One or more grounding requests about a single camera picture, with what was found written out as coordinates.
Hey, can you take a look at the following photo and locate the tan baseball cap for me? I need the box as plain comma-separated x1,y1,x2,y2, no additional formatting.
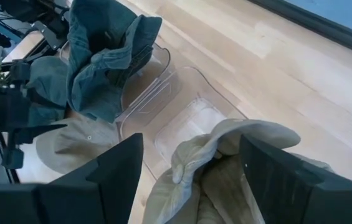
142,118,336,224
35,114,122,176

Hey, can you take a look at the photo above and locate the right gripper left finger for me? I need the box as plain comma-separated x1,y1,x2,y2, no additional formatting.
52,133,145,224

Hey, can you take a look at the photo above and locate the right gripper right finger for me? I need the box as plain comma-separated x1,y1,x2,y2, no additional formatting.
239,133,329,224

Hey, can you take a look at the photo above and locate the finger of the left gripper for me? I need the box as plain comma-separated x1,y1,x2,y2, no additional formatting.
2,123,69,170
8,60,33,91

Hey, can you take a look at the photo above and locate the clear plastic bin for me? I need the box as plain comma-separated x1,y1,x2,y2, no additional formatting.
115,65,249,182
59,40,183,131

